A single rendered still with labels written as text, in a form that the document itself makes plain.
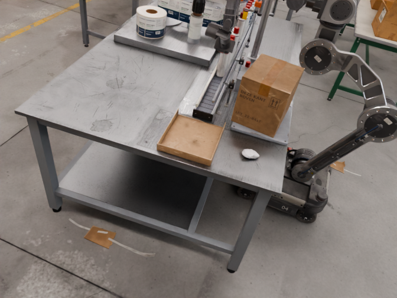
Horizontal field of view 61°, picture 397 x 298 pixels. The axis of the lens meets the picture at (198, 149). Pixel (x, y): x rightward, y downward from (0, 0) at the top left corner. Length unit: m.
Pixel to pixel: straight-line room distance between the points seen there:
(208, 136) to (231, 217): 0.90
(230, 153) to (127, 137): 0.50
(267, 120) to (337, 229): 1.23
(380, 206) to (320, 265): 0.84
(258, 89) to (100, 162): 1.22
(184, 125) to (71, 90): 0.64
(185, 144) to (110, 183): 0.78
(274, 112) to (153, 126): 0.60
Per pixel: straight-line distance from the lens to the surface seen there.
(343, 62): 1.99
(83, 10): 4.00
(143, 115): 1.75
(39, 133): 1.90
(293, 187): 2.43
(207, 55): 2.28
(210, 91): 1.91
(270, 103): 1.65
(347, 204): 2.89
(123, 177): 2.26
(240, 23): 2.49
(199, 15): 2.33
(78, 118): 1.74
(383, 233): 2.87
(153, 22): 2.35
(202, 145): 1.61
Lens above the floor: 1.90
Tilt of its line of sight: 42 degrees down
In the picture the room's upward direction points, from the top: 11 degrees clockwise
